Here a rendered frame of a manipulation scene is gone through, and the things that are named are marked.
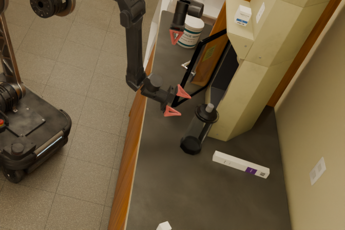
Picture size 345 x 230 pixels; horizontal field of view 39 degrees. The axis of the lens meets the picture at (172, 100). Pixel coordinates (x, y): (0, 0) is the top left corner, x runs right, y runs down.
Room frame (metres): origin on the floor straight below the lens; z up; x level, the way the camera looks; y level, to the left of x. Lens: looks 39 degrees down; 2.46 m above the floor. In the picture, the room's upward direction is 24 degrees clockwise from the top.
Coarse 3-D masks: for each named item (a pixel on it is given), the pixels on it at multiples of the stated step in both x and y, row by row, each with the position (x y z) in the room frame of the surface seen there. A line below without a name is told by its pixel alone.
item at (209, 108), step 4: (204, 104) 1.63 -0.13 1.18; (208, 104) 1.60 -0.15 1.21; (212, 104) 1.61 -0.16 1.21; (200, 108) 1.59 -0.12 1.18; (204, 108) 1.60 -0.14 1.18; (208, 108) 1.59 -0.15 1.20; (212, 108) 1.59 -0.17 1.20; (200, 112) 1.57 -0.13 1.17; (204, 112) 1.57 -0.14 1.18; (208, 112) 1.59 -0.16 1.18; (212, 112) 1.59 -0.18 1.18; (216, 112) 1.61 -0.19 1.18; (204, 116) 1.56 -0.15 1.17; (208, 116) 1.56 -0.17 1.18; (212, 116) 1.57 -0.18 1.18; (216, 116) 1.59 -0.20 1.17
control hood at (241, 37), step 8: (232, 0) 1.97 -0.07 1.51; (240, 0) 2.00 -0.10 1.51; (232, 8) 1.89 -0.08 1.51; (232, 16) 1.83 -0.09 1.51; (232, 24) 1.76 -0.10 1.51; (248, 24) 1.82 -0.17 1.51; (232, 32) 1.70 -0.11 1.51; (240, 32) 1.73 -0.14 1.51; (248, 32) 1.76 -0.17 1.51; (232, 40) 1.69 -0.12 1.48; (240, 40) 1.70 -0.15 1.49; (248, 40) 1.71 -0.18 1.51; (240, 48) 1.70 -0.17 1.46; (248, 48) 1.71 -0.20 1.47; (240, 56) 1.71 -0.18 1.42
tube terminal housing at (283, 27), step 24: (264, 0) 1.84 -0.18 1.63; (264, 24) 1.71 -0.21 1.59; (288, 24) 1.73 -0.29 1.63; (312, 24) 1.87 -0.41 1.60; (264, 48) 1.72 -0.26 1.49; (288, 48) 1.80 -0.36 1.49; (240, 72) 1.71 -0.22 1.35; (264, 72) 1.73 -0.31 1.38; (240, 96) 1.72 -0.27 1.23; (264, 96) 1.84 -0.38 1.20; (240, 120) 1.75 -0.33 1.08
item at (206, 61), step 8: (216, 40) 1.87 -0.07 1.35; (224, 40) 1.95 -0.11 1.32; (208, 48) 1.83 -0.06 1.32; (216, 48) 1.91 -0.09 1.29; (200, 56) 1.79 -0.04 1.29; (208, 56) 1.87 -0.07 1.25; (216, 56) 1.95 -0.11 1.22; (200, 64) 1.82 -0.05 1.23; (208, 64) 1.91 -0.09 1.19; (216, 64) 1.99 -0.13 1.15; (200, 72) 1.86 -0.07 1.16; (208, 72) 1.95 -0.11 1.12; (200, 80) 1.90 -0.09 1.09; (208, 80) 1.99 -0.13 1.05; (184, 88) 1.78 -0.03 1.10; (192, 88) 1.85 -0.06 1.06; (200, 88) 1.94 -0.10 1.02; (176, 96) 1.73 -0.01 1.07
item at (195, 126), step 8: (200, 104) 1.63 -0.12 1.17; (192, 120) 1.59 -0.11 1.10; (200, 120) 1.55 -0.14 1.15; (208, 120) 1.56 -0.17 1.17; (216, 120) 1.58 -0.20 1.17; (192, 128) 1.57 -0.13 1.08; (200, 128) 1.55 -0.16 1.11; (208, 128) 1.57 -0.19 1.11; (184, 136) 1.59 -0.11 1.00; (192, 136) 1.56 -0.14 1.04; (200, 136) 1.56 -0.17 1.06; (184, 144) 1.56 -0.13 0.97; (192, 144) 1.55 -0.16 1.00; (200, 144) 1.57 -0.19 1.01
